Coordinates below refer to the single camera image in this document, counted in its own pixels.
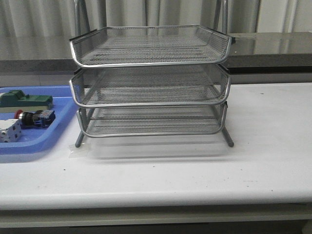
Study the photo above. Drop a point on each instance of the silver mesh tray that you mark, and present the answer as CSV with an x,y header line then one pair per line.
x,y
150,86
150,46
152,121

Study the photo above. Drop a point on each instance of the green electrical module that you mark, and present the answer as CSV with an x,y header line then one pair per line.
x,y
17,100

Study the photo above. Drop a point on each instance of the white pleated curtain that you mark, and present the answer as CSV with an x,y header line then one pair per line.
x,y
48,18

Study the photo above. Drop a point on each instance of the red emergency push button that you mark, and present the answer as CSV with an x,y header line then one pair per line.
x,y
39,119

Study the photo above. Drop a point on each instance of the blue plastic tray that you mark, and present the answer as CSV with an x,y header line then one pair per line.
x,y
35,140

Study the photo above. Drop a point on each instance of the grey stone counter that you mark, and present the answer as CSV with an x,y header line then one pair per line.
x,y
251,53

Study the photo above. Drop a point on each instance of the clear tape strip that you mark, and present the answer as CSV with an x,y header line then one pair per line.
x,y
79,152

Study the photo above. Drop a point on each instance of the white circuit breaker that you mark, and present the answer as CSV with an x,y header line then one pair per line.
x,y
10,130

